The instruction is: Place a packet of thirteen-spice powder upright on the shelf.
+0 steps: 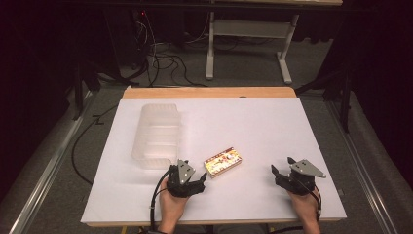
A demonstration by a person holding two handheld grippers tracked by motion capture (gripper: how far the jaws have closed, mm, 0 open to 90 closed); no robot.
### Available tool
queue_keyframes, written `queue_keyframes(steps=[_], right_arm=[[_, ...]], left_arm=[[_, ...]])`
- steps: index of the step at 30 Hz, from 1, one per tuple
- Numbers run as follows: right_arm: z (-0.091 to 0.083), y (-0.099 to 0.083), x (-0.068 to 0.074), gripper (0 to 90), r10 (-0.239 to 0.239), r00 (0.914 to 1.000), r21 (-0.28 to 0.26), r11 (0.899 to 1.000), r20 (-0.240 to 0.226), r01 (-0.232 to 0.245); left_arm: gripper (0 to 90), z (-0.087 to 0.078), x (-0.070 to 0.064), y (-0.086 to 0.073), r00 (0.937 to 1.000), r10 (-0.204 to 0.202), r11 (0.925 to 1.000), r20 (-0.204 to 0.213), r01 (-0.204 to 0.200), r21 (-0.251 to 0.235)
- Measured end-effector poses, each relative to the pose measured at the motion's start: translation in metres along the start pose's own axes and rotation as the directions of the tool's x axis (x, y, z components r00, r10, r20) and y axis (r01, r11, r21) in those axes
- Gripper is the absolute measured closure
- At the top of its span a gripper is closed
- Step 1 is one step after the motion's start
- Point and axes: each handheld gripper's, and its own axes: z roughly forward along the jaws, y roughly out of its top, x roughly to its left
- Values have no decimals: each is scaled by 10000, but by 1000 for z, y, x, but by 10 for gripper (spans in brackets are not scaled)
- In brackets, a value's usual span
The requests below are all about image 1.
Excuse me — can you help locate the printed yellow red snack box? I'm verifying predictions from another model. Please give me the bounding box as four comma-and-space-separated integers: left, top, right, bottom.
203, 146, 244, 179

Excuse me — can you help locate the wooden table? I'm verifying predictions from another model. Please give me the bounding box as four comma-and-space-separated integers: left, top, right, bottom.
85, 86, 342, 228

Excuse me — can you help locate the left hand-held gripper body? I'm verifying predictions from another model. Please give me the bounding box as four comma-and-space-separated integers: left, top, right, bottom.
167, 159, 207, 199

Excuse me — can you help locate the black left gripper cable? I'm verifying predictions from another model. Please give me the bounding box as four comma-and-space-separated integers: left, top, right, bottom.
149, 168, 173, 232

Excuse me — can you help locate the thin black floor cable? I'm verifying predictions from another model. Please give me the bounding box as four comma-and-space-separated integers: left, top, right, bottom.
70, 104, 119, 186

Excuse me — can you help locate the metal floor rail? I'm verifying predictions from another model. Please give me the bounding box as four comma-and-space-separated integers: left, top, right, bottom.
9, 90, 95, 234
325, 100, 401, 234

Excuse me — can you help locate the person's left hand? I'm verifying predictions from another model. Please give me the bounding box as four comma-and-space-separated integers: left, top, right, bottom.
158, 176, 191, 226

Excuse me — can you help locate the black device with red light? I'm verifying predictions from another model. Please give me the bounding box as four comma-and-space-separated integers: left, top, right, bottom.
131, 9, 148, 70

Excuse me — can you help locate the bundle of floor cables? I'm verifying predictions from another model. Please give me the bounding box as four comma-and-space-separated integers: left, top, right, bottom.
134, 12, 210, 88

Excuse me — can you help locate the white metal desk frame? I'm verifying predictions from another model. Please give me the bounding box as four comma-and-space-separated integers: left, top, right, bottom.
205, 11, 300, 86

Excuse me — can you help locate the black stand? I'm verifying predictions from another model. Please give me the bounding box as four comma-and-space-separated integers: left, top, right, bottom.
71, 59, 140, 122
294, 62, 355, 134

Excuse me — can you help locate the white table cover board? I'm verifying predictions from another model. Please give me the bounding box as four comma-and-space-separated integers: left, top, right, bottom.
80, 97, 348, 224

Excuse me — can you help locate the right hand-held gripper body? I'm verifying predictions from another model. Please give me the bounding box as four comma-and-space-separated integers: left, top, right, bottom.
274, 158, 327, 197

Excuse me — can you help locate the translucent plastic bin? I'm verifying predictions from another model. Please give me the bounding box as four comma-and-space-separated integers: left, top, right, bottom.
131, 102, 182, 171

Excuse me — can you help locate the person's right hand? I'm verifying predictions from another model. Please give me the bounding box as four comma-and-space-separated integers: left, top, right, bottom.
286, 188, 321, 225

